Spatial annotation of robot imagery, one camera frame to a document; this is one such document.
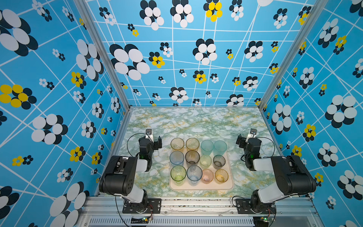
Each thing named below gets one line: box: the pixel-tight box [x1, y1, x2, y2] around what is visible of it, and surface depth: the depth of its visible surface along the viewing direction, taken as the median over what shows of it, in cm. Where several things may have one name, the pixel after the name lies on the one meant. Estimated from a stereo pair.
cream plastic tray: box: [169, 148, 235, 191], surface depth 82 cm
